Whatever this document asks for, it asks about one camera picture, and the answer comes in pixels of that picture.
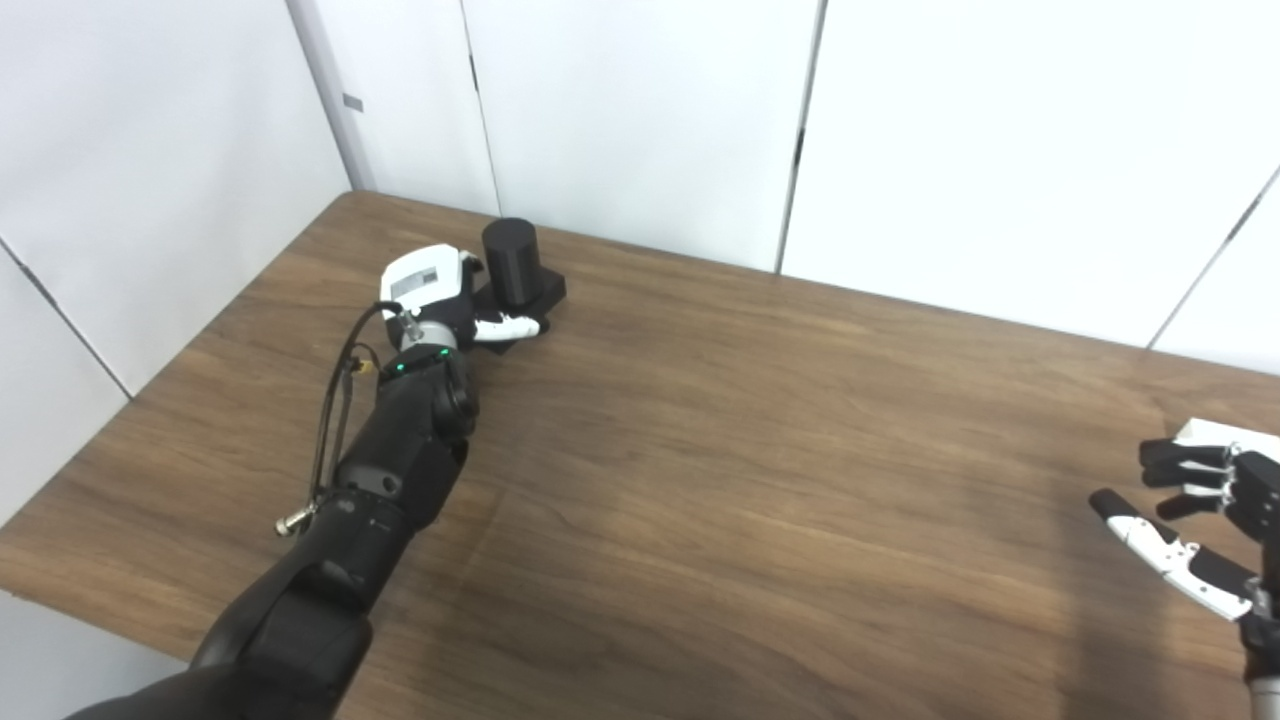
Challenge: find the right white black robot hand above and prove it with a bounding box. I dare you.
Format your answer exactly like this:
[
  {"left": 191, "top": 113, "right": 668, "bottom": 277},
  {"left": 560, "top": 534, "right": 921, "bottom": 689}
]
[{"left": 1088, "top": 438, "right": 1280, "bottom": 683}]

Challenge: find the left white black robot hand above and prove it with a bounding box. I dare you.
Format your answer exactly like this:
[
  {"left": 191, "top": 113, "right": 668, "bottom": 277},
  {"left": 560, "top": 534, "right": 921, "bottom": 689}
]
[{"left": 380, "top": 244, "right": 551, "bottom": 353}]

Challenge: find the white square piece with hole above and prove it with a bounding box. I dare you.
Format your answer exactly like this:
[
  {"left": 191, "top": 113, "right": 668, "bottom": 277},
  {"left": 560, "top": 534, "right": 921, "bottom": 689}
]
[{"left": 1172, "top": 418, "right": 1280, "bottom": 466}]

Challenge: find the black cylinder peg with base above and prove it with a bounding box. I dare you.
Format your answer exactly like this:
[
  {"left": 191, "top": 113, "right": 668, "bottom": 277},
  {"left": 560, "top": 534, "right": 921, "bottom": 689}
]
[{"left": 470, "top": 217, "right": 567, "bottom": 341}]

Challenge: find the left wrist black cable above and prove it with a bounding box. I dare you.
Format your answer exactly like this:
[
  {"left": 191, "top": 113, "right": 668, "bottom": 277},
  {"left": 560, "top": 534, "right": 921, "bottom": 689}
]
[{"left": 275, "top": 300, "right": 421, "bottom": 537}]

